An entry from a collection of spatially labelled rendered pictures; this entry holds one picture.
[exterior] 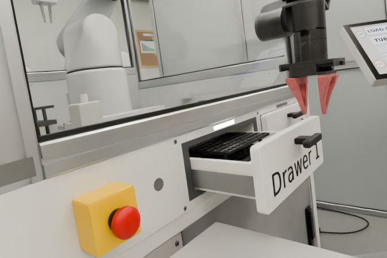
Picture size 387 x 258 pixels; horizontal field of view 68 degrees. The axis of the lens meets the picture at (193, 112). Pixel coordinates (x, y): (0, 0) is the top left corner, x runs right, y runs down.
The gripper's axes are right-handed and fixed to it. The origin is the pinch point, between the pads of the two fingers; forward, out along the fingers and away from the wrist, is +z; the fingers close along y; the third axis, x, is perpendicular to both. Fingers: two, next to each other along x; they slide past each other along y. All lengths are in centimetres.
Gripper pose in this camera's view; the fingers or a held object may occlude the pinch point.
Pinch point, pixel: (314, 109)
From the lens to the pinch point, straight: 59.3
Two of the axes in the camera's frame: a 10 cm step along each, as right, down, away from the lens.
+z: 1.1, 9.9, 1.2
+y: -7.6, 0.1, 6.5
